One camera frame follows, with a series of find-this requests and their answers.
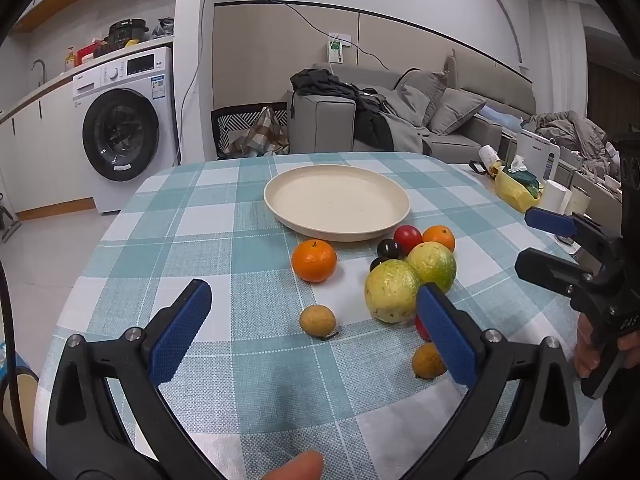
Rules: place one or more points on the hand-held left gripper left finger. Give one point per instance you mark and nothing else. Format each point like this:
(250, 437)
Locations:
(180, 332)

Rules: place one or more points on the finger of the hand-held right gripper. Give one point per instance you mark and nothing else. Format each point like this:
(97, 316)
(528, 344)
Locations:
(547, 220)
(550, 270)

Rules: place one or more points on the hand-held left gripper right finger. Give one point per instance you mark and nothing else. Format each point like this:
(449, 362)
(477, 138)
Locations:
(450, 340)

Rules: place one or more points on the yellow-green guava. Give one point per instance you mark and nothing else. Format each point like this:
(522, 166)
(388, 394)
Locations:
(390, 290)

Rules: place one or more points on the green guava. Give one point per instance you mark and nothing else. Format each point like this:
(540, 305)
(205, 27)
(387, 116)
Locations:
(432, 262)

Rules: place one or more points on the small orange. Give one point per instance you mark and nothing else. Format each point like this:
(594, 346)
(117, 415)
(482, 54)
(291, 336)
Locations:
(440, 238)

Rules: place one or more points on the red cherry tomato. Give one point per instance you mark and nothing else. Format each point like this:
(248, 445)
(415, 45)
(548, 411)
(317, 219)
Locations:
(421, 330)
(407, 236)

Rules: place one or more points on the brown longan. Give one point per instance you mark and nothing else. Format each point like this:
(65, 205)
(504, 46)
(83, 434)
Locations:
(317, 321)
(425, 361)

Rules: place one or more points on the large orange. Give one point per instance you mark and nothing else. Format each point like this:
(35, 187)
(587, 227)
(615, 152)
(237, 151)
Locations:
(314, 261)

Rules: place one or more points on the cream round plate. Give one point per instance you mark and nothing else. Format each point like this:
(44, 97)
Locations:
(335, 200)

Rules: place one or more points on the person's right forearm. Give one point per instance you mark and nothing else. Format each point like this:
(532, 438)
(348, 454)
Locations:
(622, 400)

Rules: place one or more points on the person's right hand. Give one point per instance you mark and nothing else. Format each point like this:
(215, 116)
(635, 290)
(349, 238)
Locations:
(582, 352)

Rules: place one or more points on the person's left hand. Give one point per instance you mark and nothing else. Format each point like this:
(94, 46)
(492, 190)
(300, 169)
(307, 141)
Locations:
(300, 467)

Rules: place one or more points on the white paper roll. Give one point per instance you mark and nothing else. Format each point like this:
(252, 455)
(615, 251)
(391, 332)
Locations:
(555, 197)

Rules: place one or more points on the yellow tissue box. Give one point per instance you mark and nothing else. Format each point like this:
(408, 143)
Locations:
(510, 190)

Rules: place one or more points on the white heater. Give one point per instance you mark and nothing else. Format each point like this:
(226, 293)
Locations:
(537, 155)

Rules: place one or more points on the white canister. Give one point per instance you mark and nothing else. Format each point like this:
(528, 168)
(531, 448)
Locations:
(487, 155)

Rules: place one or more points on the grey blanket pile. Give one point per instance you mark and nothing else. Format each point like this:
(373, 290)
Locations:
(570, 132)

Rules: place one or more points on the dark plum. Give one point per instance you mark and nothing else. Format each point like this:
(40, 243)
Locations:
(389, 249)
(376, 264)

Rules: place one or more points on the teal checked tablecloth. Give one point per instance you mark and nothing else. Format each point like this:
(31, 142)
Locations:
(225, 210)

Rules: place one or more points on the grey sofa cushion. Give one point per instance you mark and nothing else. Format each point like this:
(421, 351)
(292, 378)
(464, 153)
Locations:
(455, 110)
(422, 95)

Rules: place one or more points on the white curtain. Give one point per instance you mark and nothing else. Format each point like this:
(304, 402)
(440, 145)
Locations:
(562, 60)

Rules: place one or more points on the grey hoodie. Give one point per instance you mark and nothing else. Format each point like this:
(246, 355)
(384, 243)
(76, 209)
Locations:
(400, 125)

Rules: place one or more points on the black clothes pile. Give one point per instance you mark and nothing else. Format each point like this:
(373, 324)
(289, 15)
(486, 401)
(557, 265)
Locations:
(370, 125)

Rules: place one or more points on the white washing machine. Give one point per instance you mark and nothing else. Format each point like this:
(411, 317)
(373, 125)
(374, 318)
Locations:
(125, 130)

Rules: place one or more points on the plaid cloth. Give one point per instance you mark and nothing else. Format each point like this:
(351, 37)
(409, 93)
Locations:
(262, 132)

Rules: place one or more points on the dark patterned laundry basket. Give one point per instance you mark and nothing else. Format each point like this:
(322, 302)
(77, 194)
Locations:
(225, 120)

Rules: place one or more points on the grey sofa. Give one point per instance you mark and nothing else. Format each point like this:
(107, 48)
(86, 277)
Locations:
(320, 125)

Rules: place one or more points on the red box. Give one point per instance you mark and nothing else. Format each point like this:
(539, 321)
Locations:
(90, 54)

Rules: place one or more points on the yellow bottle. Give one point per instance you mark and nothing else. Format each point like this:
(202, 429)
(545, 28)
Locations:
(70, 60)

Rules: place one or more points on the metal faucet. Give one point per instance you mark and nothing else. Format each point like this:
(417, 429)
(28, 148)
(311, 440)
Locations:
(42, 67)

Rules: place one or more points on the black rice cooker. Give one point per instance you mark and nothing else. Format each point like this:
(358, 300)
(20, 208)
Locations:
(127, 34)

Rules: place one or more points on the grey plastic bag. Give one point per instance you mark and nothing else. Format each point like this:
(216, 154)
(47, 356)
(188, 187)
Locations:
(162, 27)

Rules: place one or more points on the wooden upper cabinet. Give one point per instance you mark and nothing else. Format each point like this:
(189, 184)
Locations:
(50, 7)

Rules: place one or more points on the white green wall panel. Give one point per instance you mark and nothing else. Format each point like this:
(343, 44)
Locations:
(336, 52)

